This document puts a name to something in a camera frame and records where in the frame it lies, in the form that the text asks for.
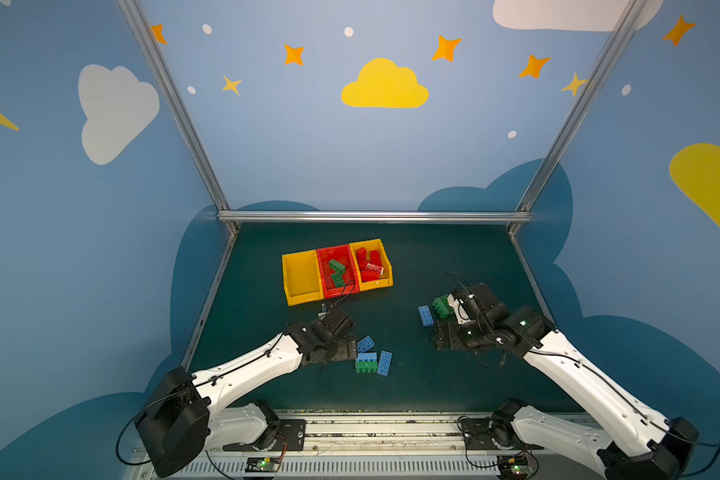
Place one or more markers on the red bin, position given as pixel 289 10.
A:
pixel 341 253

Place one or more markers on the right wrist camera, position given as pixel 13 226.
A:
pixel 478 303

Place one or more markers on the left controller board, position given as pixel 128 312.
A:
pixel 265 465

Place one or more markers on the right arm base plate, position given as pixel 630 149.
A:
pixel 489 434

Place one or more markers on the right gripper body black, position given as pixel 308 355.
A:
pixel 450 337

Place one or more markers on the yellow bin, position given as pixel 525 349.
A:
pixel 302 281
pixel 387 280

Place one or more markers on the right controller board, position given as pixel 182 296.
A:
pixel 513 468

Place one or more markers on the blue lego on green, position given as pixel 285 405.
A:
pixel 367 357

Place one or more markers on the left aluminium frame post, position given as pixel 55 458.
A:
pixel 137 20

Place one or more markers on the right aluminium frame post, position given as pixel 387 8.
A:
pixel 616 44

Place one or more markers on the aluminium frame post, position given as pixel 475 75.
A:
pixel 616 44
pixel 137 20

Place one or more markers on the controller board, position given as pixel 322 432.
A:
pixel 265 465
pixel 513 468

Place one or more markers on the red lego brick top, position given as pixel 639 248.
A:
pixel 363 258

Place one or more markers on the green lego brick studs side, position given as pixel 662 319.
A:
pixel 442 307

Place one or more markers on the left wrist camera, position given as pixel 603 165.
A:
pixel 336 323

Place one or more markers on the large red lego brick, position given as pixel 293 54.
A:
pixel 372 274

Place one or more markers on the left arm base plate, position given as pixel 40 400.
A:
pixel 291 433

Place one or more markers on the blue lego brick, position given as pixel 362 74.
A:
pixel 384 363
pixel 366 344
pixel 425 316

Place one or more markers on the horizontal aluminium frame bar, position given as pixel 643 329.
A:
pixel 374 217

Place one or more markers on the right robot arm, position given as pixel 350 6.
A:
pixel 630 441

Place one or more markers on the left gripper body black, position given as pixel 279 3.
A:
pixel 341 351

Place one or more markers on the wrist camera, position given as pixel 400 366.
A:
pixel 336 323
pixel 478 303

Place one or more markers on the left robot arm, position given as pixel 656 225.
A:
pixel 184 416

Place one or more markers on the dark green lego brick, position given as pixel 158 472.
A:
pixel 337 266

